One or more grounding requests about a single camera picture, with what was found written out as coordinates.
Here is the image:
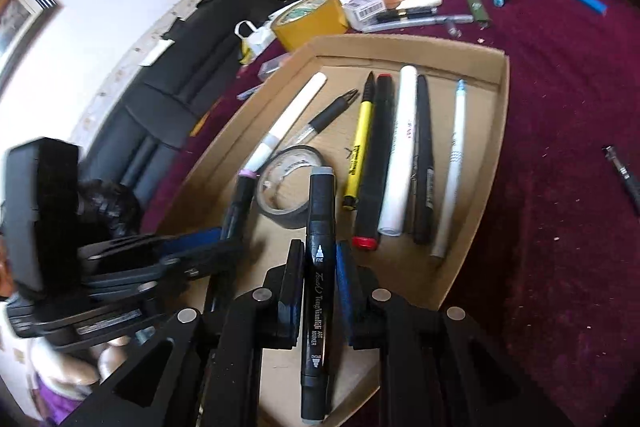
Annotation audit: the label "white wall socket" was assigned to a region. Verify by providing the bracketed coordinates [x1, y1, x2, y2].
[140, 39, 174, 68]

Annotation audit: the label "framed picture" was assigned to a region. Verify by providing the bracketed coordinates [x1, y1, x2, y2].
[0, 0, 62, 74]

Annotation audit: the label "black pen clear barrel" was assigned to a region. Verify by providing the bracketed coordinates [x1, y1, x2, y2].
[299, 89, 359, 144]

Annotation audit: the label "yellow tape roll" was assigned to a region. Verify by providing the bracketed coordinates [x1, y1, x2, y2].
[269, 0, 350, 54]

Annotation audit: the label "white pen grey band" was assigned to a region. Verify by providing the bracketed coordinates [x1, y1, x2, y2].
[251, 72, 329, 175]

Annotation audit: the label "white marker pen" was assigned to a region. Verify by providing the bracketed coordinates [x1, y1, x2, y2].
[377, 65, 419, 237]

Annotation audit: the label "black tape roll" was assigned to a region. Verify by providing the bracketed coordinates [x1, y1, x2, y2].
[255, 145, 329, 231]

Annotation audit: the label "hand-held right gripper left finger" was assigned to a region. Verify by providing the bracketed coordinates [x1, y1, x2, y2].
[62, 239, 307, 427]

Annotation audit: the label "black bag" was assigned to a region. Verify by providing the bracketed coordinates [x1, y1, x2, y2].
[79, 0, 282, 219]

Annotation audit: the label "purple tablecloth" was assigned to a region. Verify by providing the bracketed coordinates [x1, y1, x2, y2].
[140, 0, 640, 427]

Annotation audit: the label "green lighter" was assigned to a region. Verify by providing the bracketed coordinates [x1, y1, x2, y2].
[467, 0, 492, 29]

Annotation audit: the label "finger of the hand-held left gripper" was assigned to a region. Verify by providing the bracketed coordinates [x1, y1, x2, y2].
[10, 294, 174, 354]
[77, 227, 247, 289]

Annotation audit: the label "white and purple clothing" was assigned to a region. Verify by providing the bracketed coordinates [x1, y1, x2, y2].
[27, 336, 132, 425]

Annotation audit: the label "white barcode box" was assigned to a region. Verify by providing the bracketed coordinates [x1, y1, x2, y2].
[342, 0, 384, 26]

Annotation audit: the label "white pen blue cap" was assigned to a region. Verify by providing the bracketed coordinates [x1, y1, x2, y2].
[429, 79, 468, 259]

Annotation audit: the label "slim black pen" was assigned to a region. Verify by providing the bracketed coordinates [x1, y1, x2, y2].
[412, 74, 435, 245]

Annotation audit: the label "black marker red ends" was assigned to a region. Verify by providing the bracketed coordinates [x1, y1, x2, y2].
[352, 74, 396, 251]

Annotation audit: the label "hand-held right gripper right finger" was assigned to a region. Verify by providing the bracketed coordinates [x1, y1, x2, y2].
[335, 238, 576, 427]

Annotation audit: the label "black gold pen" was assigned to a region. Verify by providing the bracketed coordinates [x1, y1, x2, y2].
[382, 7, 437, 24]

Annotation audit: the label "white plastic bag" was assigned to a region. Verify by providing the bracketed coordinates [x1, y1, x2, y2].
[234, 20, 276, 58]

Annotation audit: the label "black art marker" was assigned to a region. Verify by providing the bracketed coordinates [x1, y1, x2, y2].
[299, 165, 335, 425]

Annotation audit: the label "black metal-tip pen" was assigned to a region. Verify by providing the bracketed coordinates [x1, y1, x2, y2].
[603, 145, 640, 214]

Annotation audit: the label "yellow pen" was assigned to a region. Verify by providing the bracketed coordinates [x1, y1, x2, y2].
[342, 71, 376, 211]

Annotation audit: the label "cardboard box tray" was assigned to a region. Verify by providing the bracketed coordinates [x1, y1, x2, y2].
[154, 34, 511, 427]

